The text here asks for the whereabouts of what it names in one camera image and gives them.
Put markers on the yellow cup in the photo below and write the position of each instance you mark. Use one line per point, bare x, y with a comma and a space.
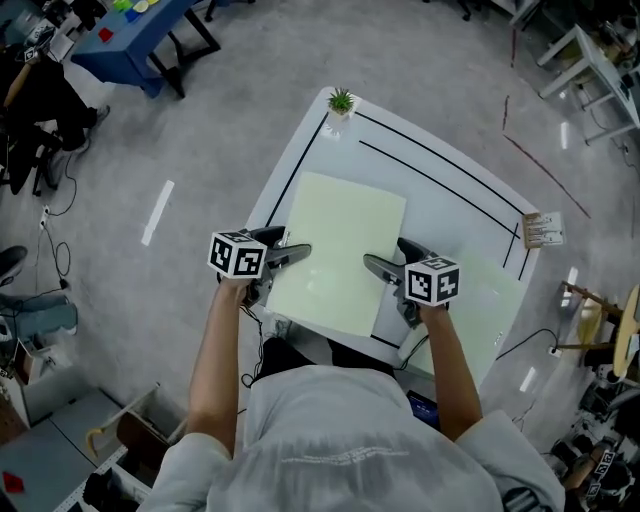
142, 5

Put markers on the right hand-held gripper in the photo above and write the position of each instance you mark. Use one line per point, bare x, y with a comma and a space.
432, 282

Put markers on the white table with black lines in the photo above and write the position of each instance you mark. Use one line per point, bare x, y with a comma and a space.
450, 220

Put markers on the red cup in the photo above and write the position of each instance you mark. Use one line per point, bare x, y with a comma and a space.
106, 34

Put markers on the round wooden table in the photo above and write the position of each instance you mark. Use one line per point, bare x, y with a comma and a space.
631, 340

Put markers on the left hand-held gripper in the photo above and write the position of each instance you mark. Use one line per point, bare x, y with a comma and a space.
235, 255

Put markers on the white power strip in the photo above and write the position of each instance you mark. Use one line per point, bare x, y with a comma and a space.
45, 217

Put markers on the person's white shirt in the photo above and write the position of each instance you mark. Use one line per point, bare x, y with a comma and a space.
350, 450

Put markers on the small potted plant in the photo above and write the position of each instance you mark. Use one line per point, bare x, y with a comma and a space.
341, 102

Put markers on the blue cup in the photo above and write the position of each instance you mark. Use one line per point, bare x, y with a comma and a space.
132, 15

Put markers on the person's right forearm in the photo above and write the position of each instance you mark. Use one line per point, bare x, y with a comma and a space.
450, 370

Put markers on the blue cloth-covered table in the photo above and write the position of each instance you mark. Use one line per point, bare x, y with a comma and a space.
130, 45

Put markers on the white rectangular table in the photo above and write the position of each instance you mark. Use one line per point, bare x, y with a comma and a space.
595, 60

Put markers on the black office chair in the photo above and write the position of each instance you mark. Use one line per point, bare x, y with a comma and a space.
15, 165

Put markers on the wooden chair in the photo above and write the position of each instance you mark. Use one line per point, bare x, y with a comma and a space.
140, 440

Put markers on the person's black trousers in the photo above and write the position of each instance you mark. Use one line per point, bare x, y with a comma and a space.
285, 357

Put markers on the person's left forearm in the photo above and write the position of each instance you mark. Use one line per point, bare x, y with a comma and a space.
215, 360

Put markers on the green cup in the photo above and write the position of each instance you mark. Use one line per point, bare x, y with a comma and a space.
121, 4

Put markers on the black waist-worn device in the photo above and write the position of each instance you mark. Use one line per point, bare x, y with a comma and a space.
422, 407

